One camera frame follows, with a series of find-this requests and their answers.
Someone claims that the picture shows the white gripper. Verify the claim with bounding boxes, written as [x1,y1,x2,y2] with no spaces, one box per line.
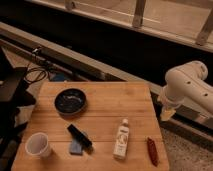
[157,87,183,121]

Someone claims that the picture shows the dark ceramic bowl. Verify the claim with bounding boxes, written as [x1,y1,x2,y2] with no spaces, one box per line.
[54,88,87,116]

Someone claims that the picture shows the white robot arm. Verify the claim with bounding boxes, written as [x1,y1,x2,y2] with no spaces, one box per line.
[158,61,213,121]

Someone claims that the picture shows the red pocket knife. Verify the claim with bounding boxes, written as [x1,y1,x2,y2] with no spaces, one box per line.
[147,138,158,166]

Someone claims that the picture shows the white lotion bottle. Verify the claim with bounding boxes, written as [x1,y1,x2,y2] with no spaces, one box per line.
[113,119,129,159]

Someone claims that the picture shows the black rectangular bar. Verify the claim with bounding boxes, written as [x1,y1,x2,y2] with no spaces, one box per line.
[68,124,92,148]

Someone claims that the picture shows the blue sponge block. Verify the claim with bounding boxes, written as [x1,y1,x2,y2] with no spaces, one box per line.
[69,136,83,155]

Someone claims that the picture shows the blue object behind table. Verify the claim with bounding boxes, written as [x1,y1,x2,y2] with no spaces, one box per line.
[50,74,67,82]

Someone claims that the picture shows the white plastic cup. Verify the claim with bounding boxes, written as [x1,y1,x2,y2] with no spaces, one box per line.
[25,132,52,157]

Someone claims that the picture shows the black stand equipment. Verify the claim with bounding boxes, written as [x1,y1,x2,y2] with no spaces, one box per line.
[0,48,36,158]

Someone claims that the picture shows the black cable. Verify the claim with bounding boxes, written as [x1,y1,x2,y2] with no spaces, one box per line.
[23,47,56,85]

